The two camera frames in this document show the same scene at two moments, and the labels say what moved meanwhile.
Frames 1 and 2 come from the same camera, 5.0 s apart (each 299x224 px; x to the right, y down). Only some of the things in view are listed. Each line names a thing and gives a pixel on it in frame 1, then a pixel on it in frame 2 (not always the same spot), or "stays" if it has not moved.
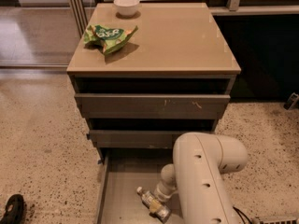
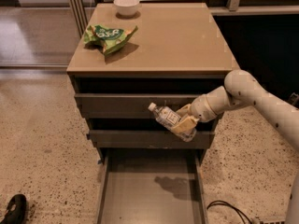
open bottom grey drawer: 122,172 stays
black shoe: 15,211 stays
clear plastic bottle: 154,205 -> 168,119
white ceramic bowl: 126,6 stays
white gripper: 162,192 -> 199,109
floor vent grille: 277,219 stays
